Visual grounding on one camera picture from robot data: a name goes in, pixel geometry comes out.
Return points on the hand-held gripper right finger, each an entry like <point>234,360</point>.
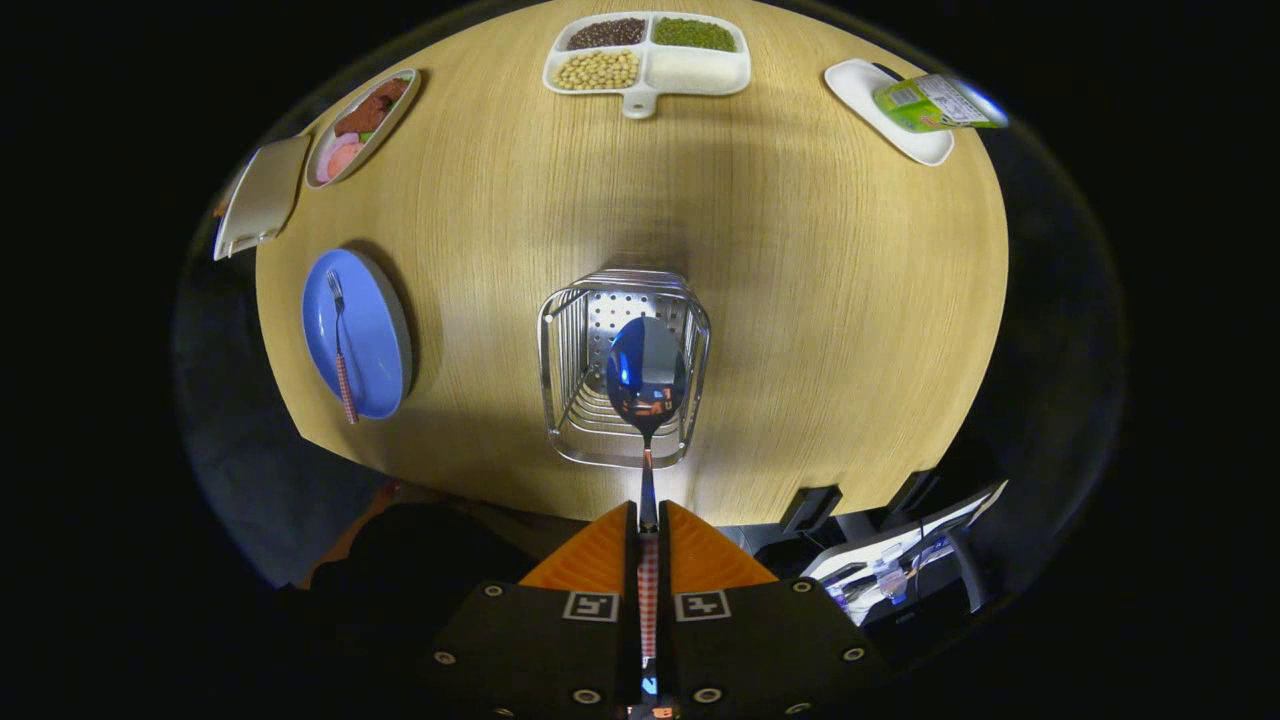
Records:
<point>760,650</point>

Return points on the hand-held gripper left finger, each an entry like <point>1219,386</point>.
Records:
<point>560,650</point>

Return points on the blue round plate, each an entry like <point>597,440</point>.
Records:
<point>375,340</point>

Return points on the white toaster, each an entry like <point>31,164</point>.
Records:
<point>262,195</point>

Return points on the oval plate of meat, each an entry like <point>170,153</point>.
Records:
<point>360,125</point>

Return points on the white square plate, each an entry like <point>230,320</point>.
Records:
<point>860,90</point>

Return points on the green labelled bottle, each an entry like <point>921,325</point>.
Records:
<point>935,105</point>

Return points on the white divided dish of beans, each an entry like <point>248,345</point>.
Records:
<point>690,72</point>

